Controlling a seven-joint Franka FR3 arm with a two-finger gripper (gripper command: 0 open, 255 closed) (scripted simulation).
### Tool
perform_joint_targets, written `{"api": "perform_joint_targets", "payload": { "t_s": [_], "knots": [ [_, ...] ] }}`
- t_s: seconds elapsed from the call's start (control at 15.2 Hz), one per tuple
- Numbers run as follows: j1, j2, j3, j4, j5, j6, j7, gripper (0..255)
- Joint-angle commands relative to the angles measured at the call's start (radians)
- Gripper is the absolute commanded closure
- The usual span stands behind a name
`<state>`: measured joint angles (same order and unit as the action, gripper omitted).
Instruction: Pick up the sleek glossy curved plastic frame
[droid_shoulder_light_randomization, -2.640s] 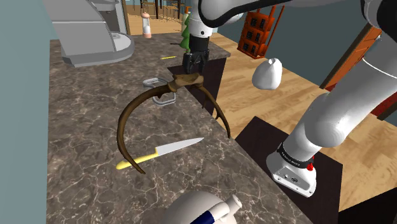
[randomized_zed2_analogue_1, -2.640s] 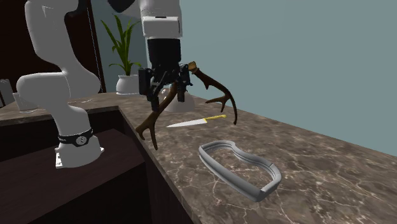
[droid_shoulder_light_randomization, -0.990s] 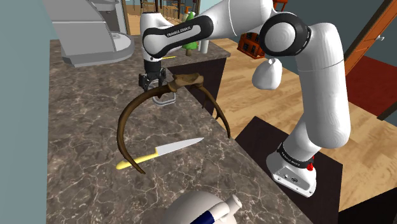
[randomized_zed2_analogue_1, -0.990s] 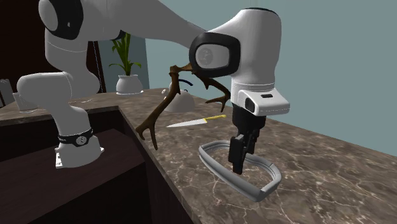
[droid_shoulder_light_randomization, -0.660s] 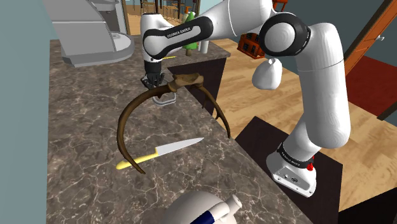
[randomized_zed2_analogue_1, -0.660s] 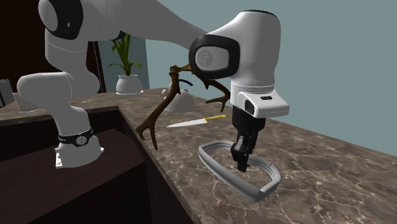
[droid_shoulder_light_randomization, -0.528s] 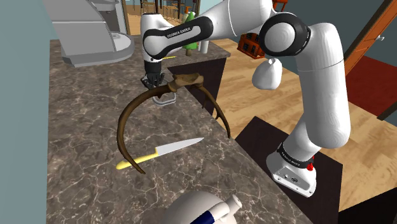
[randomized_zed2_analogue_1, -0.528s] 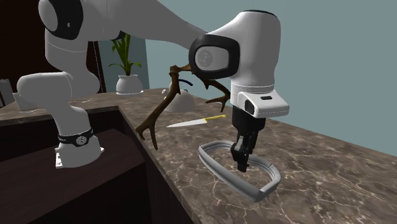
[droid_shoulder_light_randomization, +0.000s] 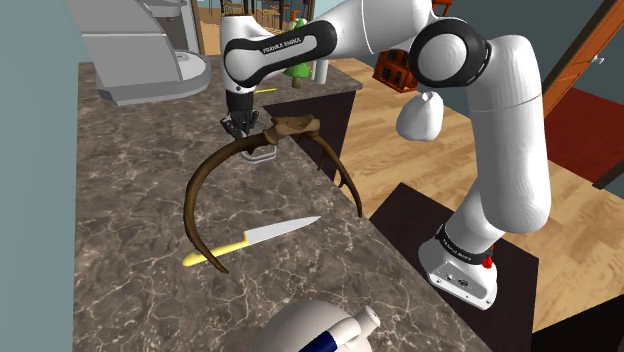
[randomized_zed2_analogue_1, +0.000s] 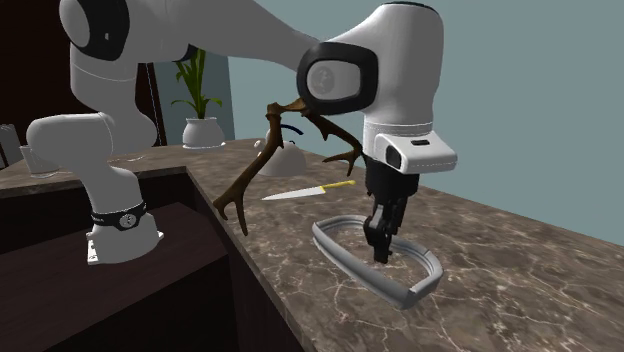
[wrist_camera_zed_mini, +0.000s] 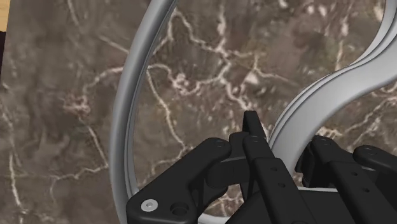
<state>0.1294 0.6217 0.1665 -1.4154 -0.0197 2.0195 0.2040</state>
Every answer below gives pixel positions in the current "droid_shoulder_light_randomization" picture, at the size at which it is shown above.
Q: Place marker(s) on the dark robot stand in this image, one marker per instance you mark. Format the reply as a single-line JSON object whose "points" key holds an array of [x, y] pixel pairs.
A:
{"points": [[414, 219]]}

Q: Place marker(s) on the orange wooden door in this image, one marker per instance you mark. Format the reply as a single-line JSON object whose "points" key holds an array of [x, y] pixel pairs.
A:
{"points": [[580, 53]]}

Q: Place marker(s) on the white sack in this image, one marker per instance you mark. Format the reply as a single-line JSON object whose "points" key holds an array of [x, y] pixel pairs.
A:
{"points": [[419, 117]]}

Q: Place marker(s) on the yellow pencil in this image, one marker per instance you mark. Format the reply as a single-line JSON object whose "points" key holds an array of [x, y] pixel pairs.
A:
{"points": [[265, 90]]}

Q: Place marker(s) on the orange crate shelf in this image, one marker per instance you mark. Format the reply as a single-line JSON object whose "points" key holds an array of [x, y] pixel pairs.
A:
{"points": [[395, 73]]}

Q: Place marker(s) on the brown antlers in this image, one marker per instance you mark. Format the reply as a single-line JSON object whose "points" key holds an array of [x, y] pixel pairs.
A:
{"points": [[195, 195]]}

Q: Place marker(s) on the red rug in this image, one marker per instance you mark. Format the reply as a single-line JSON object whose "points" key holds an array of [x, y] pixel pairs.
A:
{"points": [[585, 136]]}

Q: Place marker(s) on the grey coffee machine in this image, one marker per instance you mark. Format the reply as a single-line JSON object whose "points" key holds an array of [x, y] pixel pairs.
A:
{"points": [[131, 53]]}

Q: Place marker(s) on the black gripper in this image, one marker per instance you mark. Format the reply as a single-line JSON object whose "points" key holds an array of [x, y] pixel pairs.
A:
{"points": [[240, 103]]}

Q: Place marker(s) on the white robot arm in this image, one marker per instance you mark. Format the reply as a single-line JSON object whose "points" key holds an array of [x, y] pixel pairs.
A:
{"points": [[507, 146]]}

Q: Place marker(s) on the white appliance with blue band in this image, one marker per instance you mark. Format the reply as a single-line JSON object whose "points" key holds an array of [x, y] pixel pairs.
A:
{"points": [[302, 326]]}

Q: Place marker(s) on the white cup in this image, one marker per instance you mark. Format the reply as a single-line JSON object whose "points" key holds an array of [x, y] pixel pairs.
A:
{"points": [[321, 72]]}

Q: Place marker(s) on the green tree figure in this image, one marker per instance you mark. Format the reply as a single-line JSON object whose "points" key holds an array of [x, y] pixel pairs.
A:
{"points": [[298, 70]]}

